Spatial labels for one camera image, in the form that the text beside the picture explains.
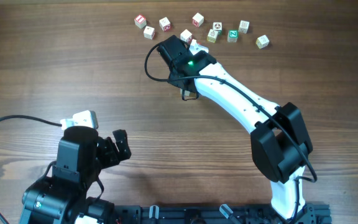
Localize plain wooden base block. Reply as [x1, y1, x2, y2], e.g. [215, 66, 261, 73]
[180, 89, 191, 96]

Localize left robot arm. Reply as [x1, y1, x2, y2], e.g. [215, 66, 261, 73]
[19, 126, 131, 223]

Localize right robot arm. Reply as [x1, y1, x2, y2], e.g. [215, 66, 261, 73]
[154, 35, 317, 223]

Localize wooden block near centre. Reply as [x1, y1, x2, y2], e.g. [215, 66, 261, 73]
[180, 29, 193, 44]

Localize wooden block red picture side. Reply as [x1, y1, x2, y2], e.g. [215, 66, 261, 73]
[159, 17, 172, 32]

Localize plain wooden block red side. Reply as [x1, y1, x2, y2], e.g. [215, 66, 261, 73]
[144, 26, 155, 40]

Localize wooden block red letter side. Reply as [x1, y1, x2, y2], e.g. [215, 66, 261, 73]
[192, 12, 204, 27]

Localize wooden block yellow side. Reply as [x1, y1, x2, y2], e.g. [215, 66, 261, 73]
[207, 29, 219, 43]

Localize wooden block animal face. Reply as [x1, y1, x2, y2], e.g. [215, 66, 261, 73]
[213, 22, 223, 35]

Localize green letter Z block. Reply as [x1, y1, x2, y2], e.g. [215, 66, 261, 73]
[227, 30, 239, 42]

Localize wooden block pattern top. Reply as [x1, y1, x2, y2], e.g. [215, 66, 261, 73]
[238, 21, 250, 34]

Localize yellow sided wooden block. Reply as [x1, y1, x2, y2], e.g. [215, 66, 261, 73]
[255, 35, 270, 49]

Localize right camera cable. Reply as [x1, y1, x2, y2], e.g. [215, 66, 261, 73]
[144, 42, 318, 220]

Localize camera cable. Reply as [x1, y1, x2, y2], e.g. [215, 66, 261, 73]
[144, 42, 318, 220]
[0, 114, 63, 224]

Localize left camera cable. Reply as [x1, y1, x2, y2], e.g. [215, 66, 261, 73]
[0, 114, 63, 224]

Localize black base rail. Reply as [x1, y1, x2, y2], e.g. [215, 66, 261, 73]
[115, 203, 333, 224]

